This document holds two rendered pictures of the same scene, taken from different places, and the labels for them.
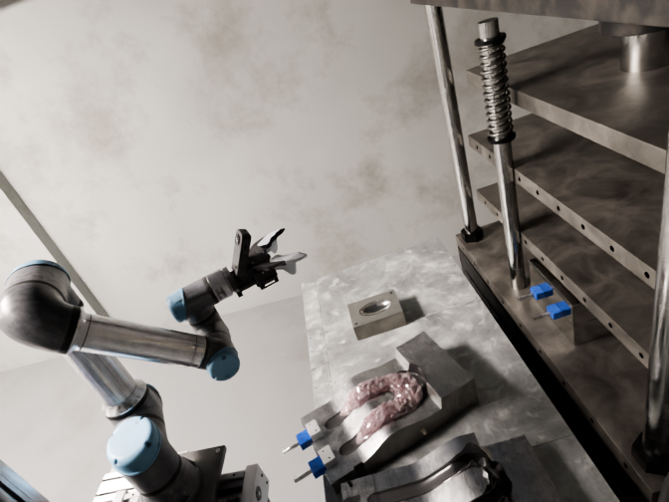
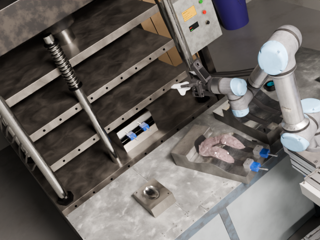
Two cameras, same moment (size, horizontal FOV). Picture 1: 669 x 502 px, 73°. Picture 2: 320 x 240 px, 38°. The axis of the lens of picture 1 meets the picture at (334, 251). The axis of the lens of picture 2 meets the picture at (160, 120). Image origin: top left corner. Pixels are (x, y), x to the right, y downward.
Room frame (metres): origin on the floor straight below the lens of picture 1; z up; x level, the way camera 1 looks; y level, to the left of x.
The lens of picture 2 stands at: (1.98, 1.82, 2.55)
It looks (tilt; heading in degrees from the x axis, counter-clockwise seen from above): 33 degrees down; 247
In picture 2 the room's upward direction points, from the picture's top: 25 degrees counter-clockwise
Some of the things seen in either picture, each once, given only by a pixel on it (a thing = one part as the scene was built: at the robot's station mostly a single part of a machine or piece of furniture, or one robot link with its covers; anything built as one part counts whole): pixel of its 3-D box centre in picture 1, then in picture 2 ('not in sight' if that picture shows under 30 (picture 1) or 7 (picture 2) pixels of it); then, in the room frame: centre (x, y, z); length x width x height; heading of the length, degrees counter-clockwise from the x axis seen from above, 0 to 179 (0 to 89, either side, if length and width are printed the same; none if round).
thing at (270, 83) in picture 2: not in sight; (271, 85); (0.29, -0.17, 0.82); 0.08 x 0.08 x 0.04
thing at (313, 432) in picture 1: (302, 441); (256, 167); (0.93, 0.29, 0.86); 0.13 x 0.05 x 0.05; 104
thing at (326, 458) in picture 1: (315, 468); (266, 153); (0.82, 0.27, 0.86); 0.13 x 0.05 x 0.05; 104
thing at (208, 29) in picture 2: not in sight; (214, 80); (0.33, -0.73, 0.74); 0.30 x 0.22 x 1.47; 177
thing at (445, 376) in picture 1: (384, 404); (219, 152); (0.95, 0.02, 0.86); 0.50 x 0.26 x 0.11; 104
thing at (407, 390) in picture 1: (380, 397); (218, 145); (0.94, 0.02, 0.90); 0.26 x 0.18 x 0.08; 104
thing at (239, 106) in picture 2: (211, 332); (240, 101); (0.95, 0.37, 1.34); 0.11 x 0.08 x 0.11; 16
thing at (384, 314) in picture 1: (376, 314); (154, 197); (1.39, -0.07, 0.84); 0.20 x 0.15 x 0.07; 87
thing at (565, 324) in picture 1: (622, 277); (120, 119); (1.09, -0.87, 0.87); 0.50 x 0.27 x 0.17; 87
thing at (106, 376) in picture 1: (93, 361); (288, 95); (0.90, 0.63, 1.41); 0.15 x 0.12 x 0.55; 16
